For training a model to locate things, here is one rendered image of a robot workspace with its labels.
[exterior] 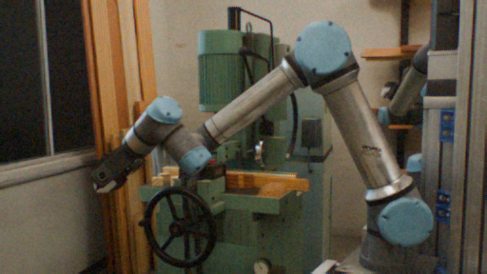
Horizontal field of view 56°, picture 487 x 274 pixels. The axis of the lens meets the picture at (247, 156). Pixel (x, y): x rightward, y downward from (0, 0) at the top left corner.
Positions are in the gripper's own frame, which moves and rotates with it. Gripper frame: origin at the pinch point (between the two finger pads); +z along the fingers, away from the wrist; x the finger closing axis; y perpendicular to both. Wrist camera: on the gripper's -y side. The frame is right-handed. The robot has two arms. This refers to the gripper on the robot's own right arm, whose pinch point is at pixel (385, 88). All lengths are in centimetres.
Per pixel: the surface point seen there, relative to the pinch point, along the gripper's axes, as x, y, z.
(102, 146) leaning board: -96, 96, 125
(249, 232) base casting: -41, 84, -36
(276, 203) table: -40, 69, -42
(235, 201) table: -50, 76, -32
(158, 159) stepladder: -68, 83, 67
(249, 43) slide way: -67, 17, -2
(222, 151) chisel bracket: -59, 62, -16
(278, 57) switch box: -53, 15, 1
